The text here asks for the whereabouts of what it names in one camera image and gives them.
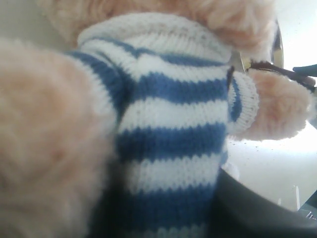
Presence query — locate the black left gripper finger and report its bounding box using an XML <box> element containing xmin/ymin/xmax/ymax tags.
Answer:
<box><xmin>210</xmin><ymin>171</ymin><xmax>317</xmax><ymax>238</ymax></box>

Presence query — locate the dark red wooden spoon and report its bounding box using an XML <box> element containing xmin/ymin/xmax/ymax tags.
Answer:
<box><xmin>250</xmin><ymin>61</ymin><xmax>317</xmax><ymax>91</ymax></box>

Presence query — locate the tan teddy bear striped sweater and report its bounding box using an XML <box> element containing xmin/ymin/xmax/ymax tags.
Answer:
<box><xmin>0</xmin><ymin>0</ymin><xmax>314</xmax><ymax>238</ymax></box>

